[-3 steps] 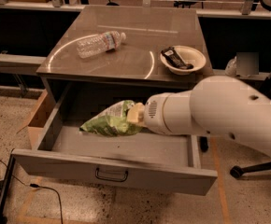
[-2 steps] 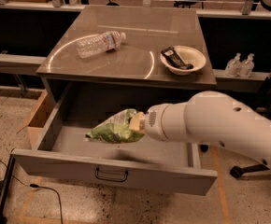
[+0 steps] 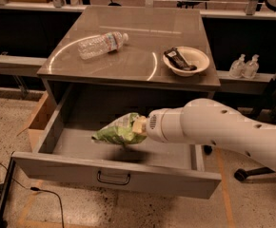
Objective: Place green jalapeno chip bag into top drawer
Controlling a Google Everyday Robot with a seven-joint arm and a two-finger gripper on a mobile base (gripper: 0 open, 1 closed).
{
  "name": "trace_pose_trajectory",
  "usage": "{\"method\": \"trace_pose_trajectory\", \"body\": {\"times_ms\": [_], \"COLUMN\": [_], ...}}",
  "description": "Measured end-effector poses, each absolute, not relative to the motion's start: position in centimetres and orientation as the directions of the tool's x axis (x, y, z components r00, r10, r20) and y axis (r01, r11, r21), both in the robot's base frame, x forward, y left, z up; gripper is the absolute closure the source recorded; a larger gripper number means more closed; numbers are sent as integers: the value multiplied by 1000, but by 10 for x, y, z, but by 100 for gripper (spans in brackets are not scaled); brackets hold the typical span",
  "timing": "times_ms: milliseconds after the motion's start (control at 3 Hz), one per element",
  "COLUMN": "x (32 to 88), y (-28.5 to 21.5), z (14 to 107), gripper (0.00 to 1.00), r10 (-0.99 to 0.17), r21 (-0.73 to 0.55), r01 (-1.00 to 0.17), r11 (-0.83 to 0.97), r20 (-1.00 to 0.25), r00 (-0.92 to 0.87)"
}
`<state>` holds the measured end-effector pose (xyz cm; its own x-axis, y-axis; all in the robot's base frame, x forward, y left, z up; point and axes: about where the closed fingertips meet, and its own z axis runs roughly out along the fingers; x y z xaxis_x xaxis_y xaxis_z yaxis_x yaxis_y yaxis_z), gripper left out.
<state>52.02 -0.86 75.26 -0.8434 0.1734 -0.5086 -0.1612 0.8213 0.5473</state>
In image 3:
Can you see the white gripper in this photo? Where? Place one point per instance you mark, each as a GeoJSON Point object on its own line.
{"type": "Point", "coordinates": [154, 126]}

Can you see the green jalapeno chip bag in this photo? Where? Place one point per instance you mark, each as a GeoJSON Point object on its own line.
{"type": "Point", "coordinates": [120, 131]}

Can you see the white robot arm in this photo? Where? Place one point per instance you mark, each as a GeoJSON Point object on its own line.
{"type": "Point", "coordinates": [207, 122]}

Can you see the grey metal drawer cabinet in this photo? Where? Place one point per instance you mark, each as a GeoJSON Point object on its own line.
{"type": "Point", "coordinates": [139, 63]}

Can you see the open grey top drawer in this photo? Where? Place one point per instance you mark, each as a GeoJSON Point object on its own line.
{"type": "Point", "coordinates": [81, 162]}

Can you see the black snack bar wrapper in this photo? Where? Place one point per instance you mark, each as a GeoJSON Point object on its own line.
{"type": "Point", "coordinates": [177, 60]}

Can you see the white paper bowl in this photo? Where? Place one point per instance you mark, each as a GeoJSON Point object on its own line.
{"type": "Point", "coordinates": [193, 56]}

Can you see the clear plastic water bottle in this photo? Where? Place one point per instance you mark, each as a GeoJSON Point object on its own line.
{"type": "Point", "coordinates": [101, 44]}

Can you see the brown cardboard box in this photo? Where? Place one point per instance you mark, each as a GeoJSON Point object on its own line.
{"type": "Point", "coordinates": [36, 123]}

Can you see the clear sanitizer bottle left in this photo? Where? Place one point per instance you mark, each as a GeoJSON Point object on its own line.
{"type": "Point", "coordinates": [237, 67]}

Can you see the clear sanitizer bottle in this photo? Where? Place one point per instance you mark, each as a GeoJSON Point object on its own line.
{"type": "Point", "coordinates": [251, 67]}
{"type": "Point", "coordinates": [237, 67]}

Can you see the black office chair base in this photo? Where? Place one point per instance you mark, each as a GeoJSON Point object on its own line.
{"type": "Point", "coordinates": [241, 174]}

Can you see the clear sanitizer bottle right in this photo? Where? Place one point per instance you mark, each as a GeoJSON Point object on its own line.
{"type": "Point", "coordinates": [251, 67]}

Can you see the black metal stand leg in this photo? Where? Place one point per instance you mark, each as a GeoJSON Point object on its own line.
{"type": "Point", "coordinates": [5, 190]}

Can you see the black metal drawer handle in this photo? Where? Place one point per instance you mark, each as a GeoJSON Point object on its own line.
{"type": "Point", "coordinates": [113, 179]}

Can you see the grey side bench rail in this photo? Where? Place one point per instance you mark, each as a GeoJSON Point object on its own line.
{"type": "Point", "coordinates": [20, 66]}

